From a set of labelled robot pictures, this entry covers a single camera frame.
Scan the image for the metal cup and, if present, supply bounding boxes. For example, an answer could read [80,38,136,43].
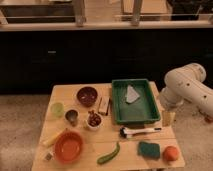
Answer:
[65,110,78,126]

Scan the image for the white cup with nuts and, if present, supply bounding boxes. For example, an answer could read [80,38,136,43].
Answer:
[85,111,102,131]

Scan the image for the yellow corn cob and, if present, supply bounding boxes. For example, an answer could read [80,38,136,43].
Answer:
[42,130,64,147]

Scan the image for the orange fruit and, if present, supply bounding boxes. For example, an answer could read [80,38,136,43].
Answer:
[163,146,179,162]

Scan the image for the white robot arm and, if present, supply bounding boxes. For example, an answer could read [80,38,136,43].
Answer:
[159,63,213,124]

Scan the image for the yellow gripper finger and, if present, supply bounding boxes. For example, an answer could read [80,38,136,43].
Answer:
[162,111,176,127]

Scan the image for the grey folded cloth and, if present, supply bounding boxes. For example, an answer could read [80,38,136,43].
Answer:
[126,85,140,104]

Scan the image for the wooden table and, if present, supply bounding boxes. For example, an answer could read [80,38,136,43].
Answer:
[31,84,185,171]

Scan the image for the green plastic tray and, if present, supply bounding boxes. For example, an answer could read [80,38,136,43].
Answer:
[112,79,160,125]

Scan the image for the orange bowl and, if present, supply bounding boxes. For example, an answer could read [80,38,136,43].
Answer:
[53,131,83,164]

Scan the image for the green sponge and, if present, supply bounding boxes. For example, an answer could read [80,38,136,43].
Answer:
[138,141,160,159]

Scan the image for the light green cup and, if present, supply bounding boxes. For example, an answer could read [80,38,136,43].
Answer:
[50,102,64,117]

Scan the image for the green pepper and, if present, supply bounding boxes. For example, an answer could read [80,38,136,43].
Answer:
[97,143,120,165]

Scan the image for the wooden block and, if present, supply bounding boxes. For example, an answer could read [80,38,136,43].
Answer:
[98,96,110,115]

